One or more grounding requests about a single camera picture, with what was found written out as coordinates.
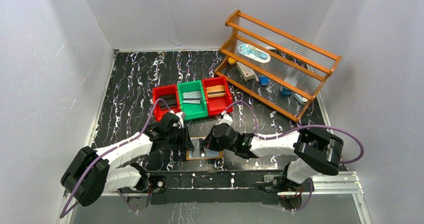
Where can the orange card holder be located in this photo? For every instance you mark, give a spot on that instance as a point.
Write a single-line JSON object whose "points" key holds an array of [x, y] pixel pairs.
{"points": [[201, 153]]}

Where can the red bin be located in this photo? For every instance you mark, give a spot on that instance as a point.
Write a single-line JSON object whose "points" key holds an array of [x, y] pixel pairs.
{"points": [[215, 106], [164, 90]]}

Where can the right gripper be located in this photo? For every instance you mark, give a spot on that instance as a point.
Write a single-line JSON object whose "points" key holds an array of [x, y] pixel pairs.
{"points": [[208, 140]]}

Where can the gold card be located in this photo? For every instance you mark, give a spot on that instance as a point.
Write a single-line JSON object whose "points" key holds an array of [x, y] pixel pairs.
{"points": [[215, 94], [215, 89]]}

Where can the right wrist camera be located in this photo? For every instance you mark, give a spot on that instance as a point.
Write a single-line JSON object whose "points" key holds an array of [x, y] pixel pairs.
{"points": [[226, 118]]}

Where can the gold card in bin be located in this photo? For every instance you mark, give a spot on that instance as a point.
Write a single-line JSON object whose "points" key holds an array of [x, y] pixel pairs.
{"points": [[215, 94]]}

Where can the dark blue cup object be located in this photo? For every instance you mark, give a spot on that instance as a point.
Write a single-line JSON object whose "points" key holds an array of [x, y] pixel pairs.
{"points": [[285, 91]]}

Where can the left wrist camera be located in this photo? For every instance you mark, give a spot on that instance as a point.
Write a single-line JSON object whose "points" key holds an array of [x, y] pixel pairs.
{"points": [[179, 119]]}

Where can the right red bin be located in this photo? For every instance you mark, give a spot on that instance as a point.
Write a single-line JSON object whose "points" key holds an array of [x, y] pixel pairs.
{"points": [[215, 106]]}

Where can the light blue white object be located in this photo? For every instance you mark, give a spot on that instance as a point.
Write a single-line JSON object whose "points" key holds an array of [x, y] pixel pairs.
{"points": [[300, 99]]}

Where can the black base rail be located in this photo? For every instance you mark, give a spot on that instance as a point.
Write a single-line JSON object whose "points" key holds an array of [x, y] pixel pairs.
{"points": [[228, 186]]}

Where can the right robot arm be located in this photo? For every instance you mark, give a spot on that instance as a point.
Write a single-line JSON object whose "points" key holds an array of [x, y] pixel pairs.
{"points": [[317, 150]]}

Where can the left red bin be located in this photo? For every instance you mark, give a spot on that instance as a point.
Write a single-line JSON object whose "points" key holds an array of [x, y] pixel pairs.
{"points": [[164, 90]]}

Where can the white small box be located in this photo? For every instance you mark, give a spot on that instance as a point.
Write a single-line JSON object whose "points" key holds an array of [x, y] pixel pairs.
{"points": [[246, 72]]}

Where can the grey card in bin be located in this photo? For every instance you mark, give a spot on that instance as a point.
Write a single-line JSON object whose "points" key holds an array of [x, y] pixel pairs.
{"points": [[192, 100]]}

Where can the yellow small object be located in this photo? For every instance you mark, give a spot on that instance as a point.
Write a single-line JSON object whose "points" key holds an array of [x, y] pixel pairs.
{"points": [[231, 61]]}

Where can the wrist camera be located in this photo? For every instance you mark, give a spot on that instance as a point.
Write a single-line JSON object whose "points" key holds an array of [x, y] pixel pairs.
{"points": [[226, 118], [179, 119]]}

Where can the orange wooden rack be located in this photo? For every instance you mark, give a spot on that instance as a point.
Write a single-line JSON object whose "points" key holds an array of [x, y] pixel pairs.
{"points": [[296, 64]]}

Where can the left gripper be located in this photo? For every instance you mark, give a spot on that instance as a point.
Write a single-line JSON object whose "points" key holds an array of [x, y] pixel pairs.
{"points": [[183, 137]]}

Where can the blue packaged tool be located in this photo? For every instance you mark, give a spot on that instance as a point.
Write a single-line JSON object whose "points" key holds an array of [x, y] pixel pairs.
{"points": [[253, 53]]}

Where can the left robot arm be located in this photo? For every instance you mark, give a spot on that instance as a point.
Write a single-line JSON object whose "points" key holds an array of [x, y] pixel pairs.
{"points": [[96, 171]]}

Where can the green bin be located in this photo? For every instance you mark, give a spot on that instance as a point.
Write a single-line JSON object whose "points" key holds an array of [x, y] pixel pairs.
{"points": [[192, 111]]}

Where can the silver VIP card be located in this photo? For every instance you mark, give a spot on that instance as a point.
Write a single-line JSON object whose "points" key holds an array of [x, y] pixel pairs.
{"points": [[192, 94]]}

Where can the black card in bin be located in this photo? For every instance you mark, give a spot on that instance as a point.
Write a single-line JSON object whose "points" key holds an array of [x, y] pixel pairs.
{"points": [[169, 100]]}

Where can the blue round object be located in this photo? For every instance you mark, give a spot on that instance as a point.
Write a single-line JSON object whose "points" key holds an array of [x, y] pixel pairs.
{"points": [[263, 80]]}

